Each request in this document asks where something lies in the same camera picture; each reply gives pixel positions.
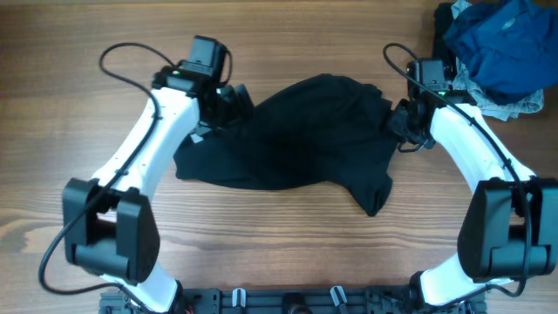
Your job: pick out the black garment in pile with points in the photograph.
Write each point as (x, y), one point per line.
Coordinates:
(443, 19)

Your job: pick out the blue garment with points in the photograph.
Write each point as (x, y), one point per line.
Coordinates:
(539, 42)

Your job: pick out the black polo shirt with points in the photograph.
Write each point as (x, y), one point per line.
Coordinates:
(324, 128)

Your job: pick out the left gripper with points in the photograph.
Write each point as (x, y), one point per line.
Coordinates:
(237, 106)

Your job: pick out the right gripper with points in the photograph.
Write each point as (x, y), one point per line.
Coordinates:
(395, 123)

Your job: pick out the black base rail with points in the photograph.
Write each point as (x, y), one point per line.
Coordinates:
(370, 300)

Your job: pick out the light grey garment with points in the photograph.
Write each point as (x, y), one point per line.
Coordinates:
(489, 58)

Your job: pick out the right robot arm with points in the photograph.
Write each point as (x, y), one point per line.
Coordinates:
(509, 233)

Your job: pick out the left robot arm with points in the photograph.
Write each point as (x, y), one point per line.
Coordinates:
(109, 228)

